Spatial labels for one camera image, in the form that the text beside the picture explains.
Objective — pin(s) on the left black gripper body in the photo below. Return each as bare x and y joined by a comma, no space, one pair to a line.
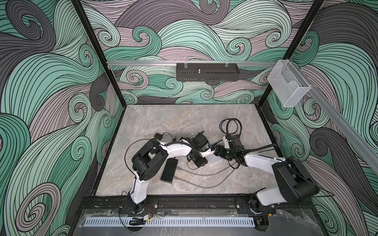
199,160

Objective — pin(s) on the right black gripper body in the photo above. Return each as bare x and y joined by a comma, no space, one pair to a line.
226,154

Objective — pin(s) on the black network switch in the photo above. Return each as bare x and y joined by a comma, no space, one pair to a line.
169,170

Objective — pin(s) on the black power adapter with cable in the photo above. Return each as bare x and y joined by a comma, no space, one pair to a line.
159,136

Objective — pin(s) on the white network switch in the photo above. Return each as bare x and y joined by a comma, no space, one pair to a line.
213,159

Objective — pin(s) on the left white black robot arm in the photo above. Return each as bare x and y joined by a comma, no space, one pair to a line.
149,159

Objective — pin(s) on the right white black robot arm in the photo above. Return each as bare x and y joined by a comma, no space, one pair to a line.
294,182

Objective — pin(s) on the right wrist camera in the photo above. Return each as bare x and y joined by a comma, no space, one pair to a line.
226,142

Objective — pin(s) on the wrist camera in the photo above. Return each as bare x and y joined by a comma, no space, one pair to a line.
226,142
208,152

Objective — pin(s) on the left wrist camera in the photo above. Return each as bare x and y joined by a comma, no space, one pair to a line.
208,152

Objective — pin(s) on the white slotted cable duct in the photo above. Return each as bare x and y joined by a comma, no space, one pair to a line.
172,222

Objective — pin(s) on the black wall tray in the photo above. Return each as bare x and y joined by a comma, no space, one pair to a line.
207,73

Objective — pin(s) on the clear plastic wall holder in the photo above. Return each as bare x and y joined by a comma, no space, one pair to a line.
288,82

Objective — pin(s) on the aluminium wall rail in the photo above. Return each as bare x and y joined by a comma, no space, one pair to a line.
173,63

